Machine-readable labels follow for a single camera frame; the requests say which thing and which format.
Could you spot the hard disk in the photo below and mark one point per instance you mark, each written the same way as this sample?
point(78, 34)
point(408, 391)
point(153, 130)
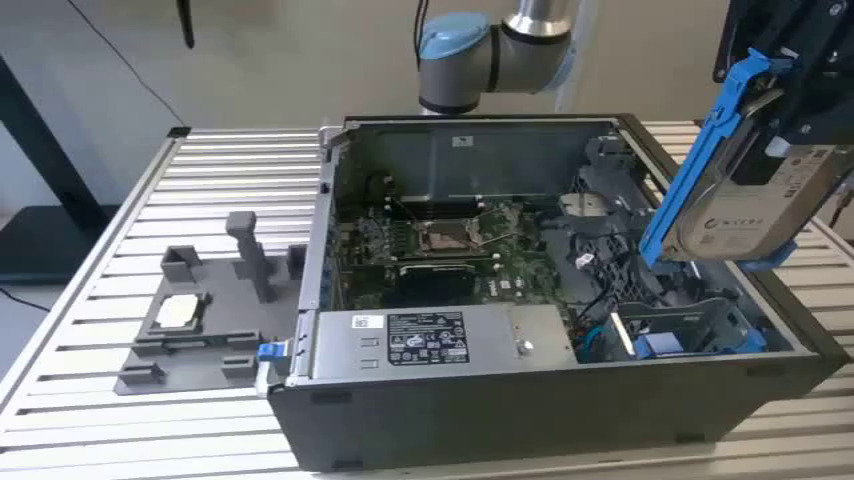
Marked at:
point(657, 346)
point(735, 220)

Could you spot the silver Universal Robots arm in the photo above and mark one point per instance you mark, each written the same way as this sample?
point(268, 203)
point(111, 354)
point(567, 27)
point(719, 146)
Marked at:
point(461, 75)

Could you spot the grey metal drive cage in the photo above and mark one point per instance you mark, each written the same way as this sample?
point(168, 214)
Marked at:
point(604, 177)

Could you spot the small white case sticker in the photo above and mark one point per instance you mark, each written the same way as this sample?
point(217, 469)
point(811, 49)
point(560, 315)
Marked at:
point(461, 140)

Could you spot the green motherboard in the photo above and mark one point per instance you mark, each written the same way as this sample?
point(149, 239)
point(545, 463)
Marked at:
point(521, 270)

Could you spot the CPU socket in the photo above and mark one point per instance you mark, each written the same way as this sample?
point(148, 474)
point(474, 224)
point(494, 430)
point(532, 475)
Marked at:
point(444, 240)

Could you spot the silver power supply unit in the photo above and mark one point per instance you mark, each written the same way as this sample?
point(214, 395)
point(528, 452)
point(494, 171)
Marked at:
point(541, 325)

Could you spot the black graphics card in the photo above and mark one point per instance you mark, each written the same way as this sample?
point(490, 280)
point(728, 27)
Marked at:
point(437, 285)

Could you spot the black open PC case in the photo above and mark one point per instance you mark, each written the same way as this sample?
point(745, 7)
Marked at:
point(501, 425)

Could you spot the grey parts rack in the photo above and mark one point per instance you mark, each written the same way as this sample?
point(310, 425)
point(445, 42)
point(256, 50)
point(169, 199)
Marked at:
point(221, 280)

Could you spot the blue case latch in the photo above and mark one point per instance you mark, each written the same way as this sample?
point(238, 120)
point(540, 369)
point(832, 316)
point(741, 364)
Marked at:
point(268, 351)

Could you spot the silver CPU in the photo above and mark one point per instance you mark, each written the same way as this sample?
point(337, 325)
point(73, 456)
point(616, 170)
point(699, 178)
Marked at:
point(180, 311)

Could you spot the black monitor stand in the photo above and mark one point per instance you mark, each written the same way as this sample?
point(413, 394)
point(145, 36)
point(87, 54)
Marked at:
point(41, 150)

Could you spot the black table corner bracket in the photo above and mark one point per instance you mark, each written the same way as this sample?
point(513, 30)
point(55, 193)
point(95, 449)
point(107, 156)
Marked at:
point(180, 132)

